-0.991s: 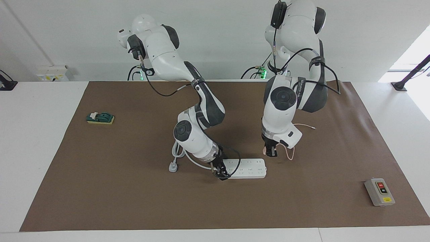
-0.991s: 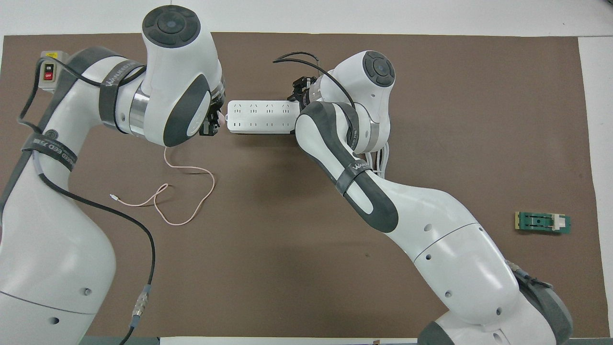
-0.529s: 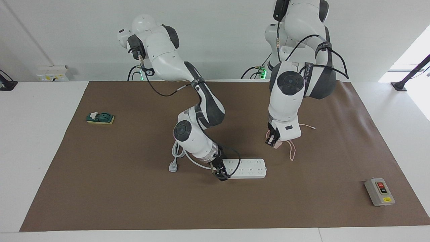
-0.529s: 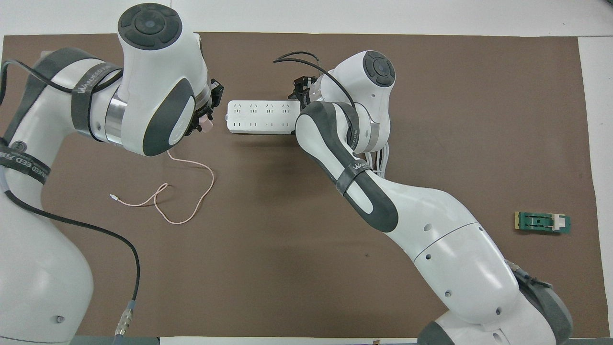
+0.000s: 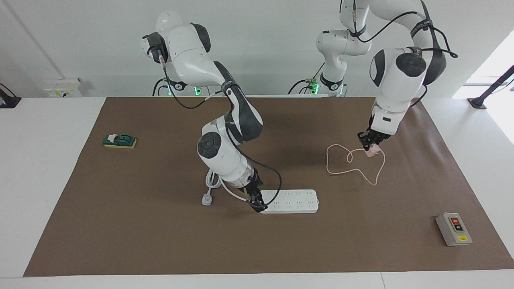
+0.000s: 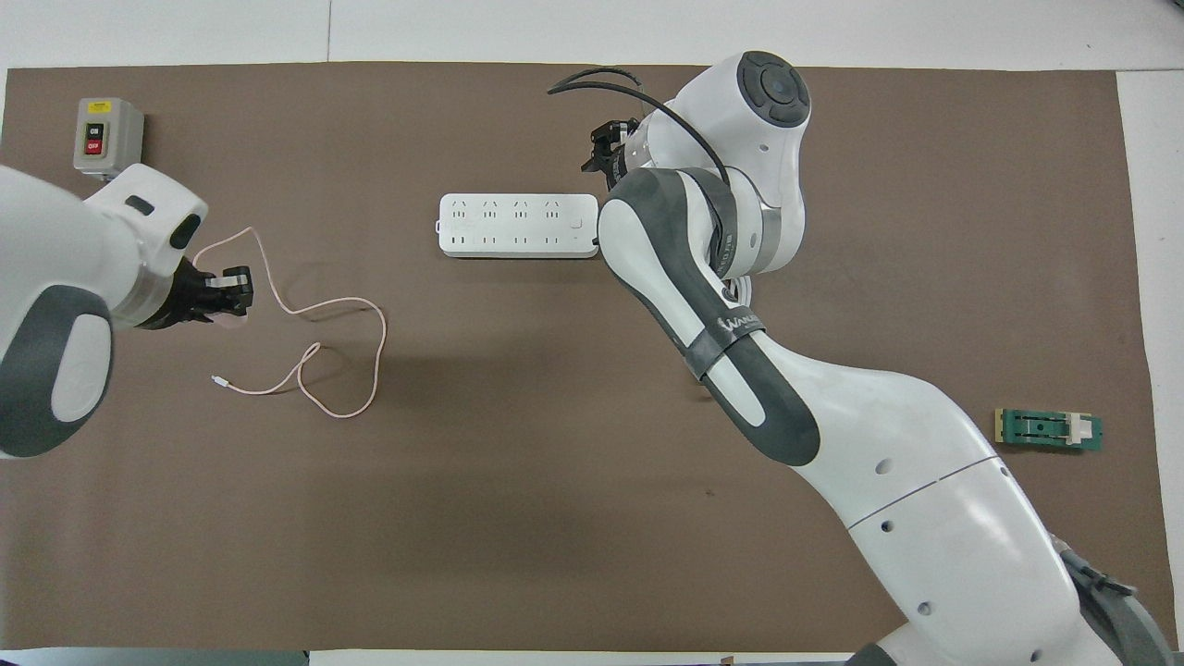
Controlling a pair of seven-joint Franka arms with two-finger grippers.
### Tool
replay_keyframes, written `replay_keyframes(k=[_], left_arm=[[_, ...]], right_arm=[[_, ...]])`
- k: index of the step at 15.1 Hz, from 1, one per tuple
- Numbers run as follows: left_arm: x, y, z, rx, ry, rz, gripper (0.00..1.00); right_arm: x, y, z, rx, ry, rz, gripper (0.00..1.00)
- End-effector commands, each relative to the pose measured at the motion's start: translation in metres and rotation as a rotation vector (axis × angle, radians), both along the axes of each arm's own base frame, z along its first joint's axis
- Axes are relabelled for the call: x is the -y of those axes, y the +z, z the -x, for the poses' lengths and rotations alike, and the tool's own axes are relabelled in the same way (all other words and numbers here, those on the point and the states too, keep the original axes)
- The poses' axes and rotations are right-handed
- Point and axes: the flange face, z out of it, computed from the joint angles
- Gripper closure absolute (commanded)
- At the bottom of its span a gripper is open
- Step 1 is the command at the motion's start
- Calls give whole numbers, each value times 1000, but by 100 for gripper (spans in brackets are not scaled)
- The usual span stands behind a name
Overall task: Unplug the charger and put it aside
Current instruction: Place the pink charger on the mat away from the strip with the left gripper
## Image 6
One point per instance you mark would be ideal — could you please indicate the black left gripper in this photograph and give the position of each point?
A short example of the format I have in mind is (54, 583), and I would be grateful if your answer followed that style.
(190, 296)

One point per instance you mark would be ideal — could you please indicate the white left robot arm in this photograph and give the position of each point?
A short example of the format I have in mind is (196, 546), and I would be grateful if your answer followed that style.
(55, 305)

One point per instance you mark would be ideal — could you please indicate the brown table mat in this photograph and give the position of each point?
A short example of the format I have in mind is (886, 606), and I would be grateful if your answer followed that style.
(518, 518)

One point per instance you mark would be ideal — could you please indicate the green clamp block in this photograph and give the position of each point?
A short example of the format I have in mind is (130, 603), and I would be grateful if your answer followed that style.
(1041, 429)

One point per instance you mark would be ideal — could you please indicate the grey push-button switch box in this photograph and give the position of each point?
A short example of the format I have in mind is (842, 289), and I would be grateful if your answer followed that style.
(109, 139)

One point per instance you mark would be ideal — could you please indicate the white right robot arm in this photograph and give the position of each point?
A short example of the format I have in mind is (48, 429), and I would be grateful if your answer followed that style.
(879, 444)

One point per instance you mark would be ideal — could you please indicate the white power strip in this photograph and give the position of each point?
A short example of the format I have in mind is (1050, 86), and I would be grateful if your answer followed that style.
(518, 227)

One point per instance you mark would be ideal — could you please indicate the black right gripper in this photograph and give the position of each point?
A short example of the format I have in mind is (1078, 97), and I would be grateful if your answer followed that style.
(622, 157)

